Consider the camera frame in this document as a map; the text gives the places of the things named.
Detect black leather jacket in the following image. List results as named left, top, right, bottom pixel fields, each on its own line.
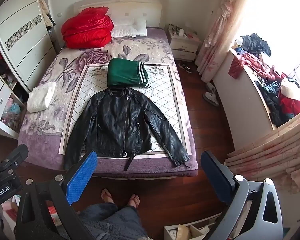
left=63, top=87, right=190, bottom=171

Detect white pillow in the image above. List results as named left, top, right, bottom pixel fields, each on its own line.
left=111, top=18, right=147, bottom=37

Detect white slipper pair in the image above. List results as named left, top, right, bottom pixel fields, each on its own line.
left=203, top=82, right=219, bottom=107

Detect red quilt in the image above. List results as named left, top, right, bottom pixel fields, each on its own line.
left=61, top=7, right=114, bottom=49

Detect green folded sweater white stripes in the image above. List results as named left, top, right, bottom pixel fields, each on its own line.
left=107, top=58, right=150, bottom=88

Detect white open drawer cabinet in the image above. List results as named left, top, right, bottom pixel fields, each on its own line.
left=0, top=76, right=26, bottom=140

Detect dark shoe on floor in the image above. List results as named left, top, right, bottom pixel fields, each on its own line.
left=178, top=62, right=192, bottom=74

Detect white box on floor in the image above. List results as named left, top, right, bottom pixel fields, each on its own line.
left=164, top=213, right=221, bottom=239

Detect pink floral curtain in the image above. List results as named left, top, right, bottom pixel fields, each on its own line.
left=195, top=0, right=247, bottom=83

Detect purple floral bed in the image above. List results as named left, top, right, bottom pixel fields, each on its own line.
left=18, top=0, right=198, bottom=179

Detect person legs grey trousers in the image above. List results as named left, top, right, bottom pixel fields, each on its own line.
left=79, top=189, right=149, bottom=239

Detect white wardrobe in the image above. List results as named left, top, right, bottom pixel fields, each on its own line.
left=0, top=0, right=56, bottom=92

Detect white diamond pattern mat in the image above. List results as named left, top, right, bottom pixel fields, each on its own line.
left=58, top=64, right=192, bottom=155

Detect white folded cloth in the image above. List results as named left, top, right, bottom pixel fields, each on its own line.
left=26, top=82, right=56, bottom=113

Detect white nightstand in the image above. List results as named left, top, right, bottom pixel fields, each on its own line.
left=167, top=24, right=202, bottom=62

